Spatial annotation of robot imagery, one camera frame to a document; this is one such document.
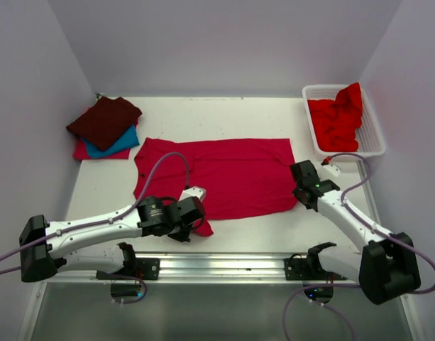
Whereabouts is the crimson t-shirt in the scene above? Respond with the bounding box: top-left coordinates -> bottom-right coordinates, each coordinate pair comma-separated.
133,139 -> 297,237

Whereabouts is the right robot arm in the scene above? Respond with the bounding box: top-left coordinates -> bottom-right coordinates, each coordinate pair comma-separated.
290,161 -> 421,305

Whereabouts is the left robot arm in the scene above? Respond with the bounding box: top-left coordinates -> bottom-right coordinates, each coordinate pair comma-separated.
19,187 -> 205,283

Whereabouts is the bright red t-shirt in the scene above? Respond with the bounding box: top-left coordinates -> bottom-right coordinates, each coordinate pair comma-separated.
307,82 -> 363,153

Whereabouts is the white plastic basket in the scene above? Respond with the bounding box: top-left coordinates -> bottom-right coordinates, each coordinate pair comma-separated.
302,85 -> 386,160

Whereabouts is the blue folded t-shirt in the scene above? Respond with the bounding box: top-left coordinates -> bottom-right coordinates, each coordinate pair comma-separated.
80,124 -> 140,151

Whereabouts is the dark maroon folded t-shirt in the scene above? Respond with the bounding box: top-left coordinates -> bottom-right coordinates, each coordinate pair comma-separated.
66,97 -> 143,151

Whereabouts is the pink folded t-shirt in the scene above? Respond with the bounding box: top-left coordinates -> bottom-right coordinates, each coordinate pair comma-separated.
73,140 -> 131,161

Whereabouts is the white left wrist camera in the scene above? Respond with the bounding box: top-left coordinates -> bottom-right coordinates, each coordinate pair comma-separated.
178,186 -> 207,202

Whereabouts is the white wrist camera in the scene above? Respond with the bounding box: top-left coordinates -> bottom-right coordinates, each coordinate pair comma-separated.
178,186 -> 207,202
320,155 -> 341,178

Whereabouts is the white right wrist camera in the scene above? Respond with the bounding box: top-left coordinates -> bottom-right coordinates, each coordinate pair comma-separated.
320,155 -> 341,178

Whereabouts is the aluminium mounting rail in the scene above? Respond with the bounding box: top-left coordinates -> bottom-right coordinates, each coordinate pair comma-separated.
35,158 -> 409,285

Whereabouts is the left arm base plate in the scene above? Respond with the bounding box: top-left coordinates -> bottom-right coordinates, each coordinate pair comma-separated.
96,258 -> 160,281

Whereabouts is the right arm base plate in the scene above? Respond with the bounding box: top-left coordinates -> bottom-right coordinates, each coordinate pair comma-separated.
283,254 -> 346,282

